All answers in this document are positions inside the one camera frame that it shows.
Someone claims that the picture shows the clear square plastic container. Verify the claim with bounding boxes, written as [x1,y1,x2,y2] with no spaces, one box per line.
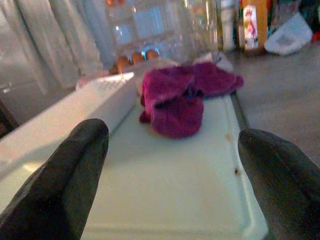
[107,0,186,63]

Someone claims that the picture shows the brown egg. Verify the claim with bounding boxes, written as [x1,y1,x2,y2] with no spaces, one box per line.
[131,51,145,65]
[116,56,131,74]
[145,49,160,61]

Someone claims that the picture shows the white packet with code print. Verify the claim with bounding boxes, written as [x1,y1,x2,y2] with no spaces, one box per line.
[264,12,314,56]

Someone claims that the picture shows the white cutting board green rim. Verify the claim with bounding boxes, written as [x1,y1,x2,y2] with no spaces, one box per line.
[0,94,270,240]

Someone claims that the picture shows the long white plastic container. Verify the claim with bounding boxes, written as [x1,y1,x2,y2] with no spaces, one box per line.
[0,71,138,178]

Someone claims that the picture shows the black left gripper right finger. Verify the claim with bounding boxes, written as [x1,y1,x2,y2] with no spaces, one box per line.
[237,128,320,240]

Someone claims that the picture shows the magenta terry towel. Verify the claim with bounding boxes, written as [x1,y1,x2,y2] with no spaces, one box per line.
[139,61,245,140]

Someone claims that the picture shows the white curtain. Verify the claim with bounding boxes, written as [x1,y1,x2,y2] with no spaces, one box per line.
[0,0,111,95]

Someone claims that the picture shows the clear drinking glass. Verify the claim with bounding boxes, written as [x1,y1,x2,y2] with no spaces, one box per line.
[183,0,219,60]

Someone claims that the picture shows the orange juice bottle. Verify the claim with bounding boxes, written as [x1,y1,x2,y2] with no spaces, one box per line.
[241,0,269,57]

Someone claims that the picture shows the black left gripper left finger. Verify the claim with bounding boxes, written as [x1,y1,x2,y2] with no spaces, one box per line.
[0,118,110,240]

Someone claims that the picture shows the slim white bottle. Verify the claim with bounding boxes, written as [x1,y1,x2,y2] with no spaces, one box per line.
[220,0,237,52]

